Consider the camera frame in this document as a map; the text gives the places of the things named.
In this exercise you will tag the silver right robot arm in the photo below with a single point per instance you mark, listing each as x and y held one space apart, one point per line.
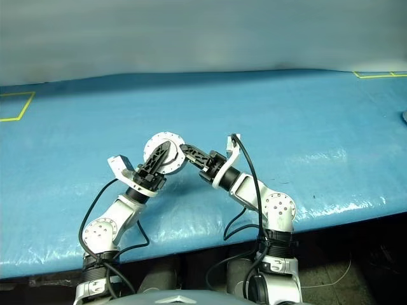
280 206

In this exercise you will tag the yellow tape square outline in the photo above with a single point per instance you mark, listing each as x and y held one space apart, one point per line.
27 106
369 76

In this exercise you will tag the blue plastic table cover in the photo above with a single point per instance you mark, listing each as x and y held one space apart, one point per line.
302 127

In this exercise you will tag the round hinged motor lid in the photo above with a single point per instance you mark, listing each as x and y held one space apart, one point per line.
154 141

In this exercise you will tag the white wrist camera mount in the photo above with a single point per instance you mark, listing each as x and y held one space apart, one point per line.
229 146
117 163

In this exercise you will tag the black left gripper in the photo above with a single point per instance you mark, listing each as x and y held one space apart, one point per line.
149 181

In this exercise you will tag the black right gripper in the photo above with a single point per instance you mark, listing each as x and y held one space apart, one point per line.
214 168

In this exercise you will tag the dark grey rounded shape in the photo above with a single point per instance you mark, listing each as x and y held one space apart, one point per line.
159 276
237 270

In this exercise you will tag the grey object at table edge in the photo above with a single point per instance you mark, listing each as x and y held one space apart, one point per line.
404 117

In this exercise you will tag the grey robot torso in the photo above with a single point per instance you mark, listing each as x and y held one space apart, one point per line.
178 298

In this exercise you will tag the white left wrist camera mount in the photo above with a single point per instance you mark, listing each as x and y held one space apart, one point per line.
117 163

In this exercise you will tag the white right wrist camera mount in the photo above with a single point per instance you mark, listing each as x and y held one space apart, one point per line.
229 146

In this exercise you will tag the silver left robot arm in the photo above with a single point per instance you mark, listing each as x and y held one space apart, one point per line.
125 211

